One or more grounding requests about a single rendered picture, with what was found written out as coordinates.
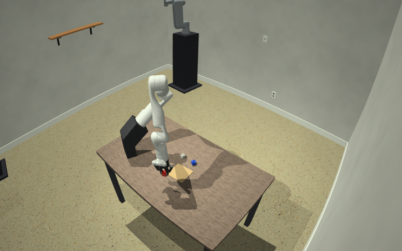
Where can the pale yellow flat mat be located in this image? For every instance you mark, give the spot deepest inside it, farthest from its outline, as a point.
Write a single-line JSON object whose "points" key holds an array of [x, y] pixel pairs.
{"points": [[180, 173]]}

